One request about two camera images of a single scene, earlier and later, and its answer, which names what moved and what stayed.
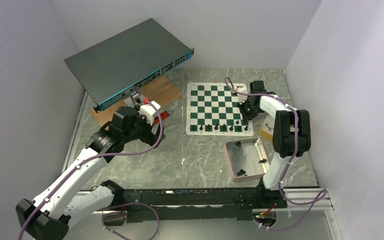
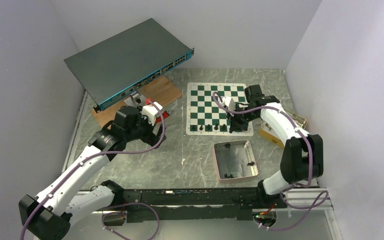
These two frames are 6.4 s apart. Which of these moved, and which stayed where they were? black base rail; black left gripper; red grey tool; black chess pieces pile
Moved: black chess pieces pile
Stayed: red grey tool; black left gripper; black base rail
